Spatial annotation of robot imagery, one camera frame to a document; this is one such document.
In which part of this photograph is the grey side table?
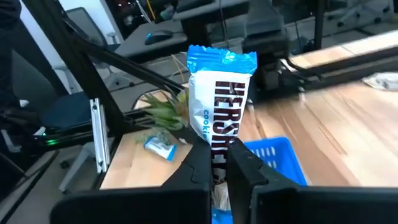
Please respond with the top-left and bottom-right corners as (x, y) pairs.
(114, 18), (249, 63)

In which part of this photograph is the grey mesh office chair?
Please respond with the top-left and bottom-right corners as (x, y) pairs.
(65, 6), (134, 88)

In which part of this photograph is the silver aluminium bracket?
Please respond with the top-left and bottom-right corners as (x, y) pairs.
(89, 98), (112, 174)

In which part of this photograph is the white wrapped candy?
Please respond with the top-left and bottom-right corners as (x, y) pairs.
(362, 72), (398, 91)

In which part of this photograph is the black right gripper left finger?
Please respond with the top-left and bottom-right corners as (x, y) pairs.
(49, 136), (213, 224)

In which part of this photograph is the black aluminium table frame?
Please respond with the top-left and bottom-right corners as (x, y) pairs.
(21, 0), (398, 150)

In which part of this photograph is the small green potted plant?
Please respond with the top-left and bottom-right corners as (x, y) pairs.
(141, 55), (192, 141)

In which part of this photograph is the blue plastic basket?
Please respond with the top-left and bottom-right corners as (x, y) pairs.
(244, 136), (308, 187)

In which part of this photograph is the black computer mouse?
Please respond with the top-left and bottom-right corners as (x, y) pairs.
(144, 30), (174, 45)

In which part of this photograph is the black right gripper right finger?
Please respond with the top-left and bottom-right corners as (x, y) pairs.
(226, 138), (398, 224)

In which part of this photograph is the blue white chocolate bar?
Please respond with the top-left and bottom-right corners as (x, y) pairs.
(143, 136), (178, 162)
(186, 44), (258, 224)

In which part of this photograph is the office chair with blue seat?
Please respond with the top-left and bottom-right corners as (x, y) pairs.
(40, 90), (94, 194)

